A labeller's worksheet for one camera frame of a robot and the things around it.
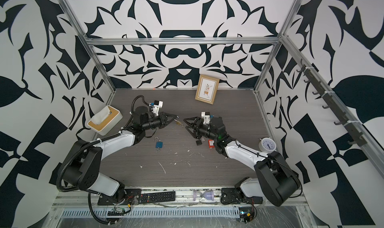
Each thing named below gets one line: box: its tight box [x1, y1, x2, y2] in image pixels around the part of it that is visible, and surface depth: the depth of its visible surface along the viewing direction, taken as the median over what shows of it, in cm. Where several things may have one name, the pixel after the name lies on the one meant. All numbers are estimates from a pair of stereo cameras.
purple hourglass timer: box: [193, 190, 214, 201], surface depth 75 cm
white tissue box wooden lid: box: [87, 105, 123, 136], surface depth 98 cm
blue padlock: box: [154, 137, 164, 152], surface depth 94 cm
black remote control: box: [139, 191, 176, 204], surface depth 74 cm
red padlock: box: [208, 139, 215, 149], surface depth 93 cm
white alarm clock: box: [258, 137, 277, 153], surface depth 91 cm
